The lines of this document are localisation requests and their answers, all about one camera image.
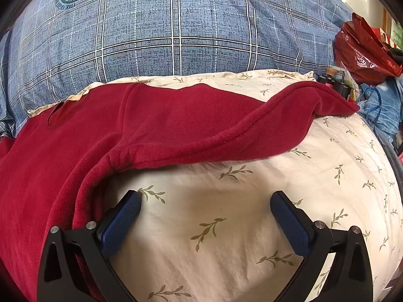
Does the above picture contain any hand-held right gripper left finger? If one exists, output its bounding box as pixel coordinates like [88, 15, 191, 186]
[37, 190, 142, 302]

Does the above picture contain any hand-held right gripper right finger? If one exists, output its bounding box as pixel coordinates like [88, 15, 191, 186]
[270, 191, 374, 302]

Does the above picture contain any red fleece garment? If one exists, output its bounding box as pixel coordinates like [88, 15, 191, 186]
[0, 81, 360, 302]

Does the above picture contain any cream leaf-print quilt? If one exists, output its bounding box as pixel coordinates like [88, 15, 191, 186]
[28, 71, 398, 302]

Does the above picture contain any small dark box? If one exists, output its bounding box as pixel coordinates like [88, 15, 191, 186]
[315, 66, 358, 103]

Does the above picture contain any blue plastic bag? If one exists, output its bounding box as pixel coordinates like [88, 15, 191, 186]
[357, 75, 403, 133]

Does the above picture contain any dark cloth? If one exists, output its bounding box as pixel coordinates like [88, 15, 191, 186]
[386, 46, 403, 78]

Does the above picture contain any blue plaid duvet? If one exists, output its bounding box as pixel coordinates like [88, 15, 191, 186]
[0, 0, 353, 139]

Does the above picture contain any red cardboard box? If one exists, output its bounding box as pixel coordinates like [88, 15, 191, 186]
[371, 27, 391, 44]

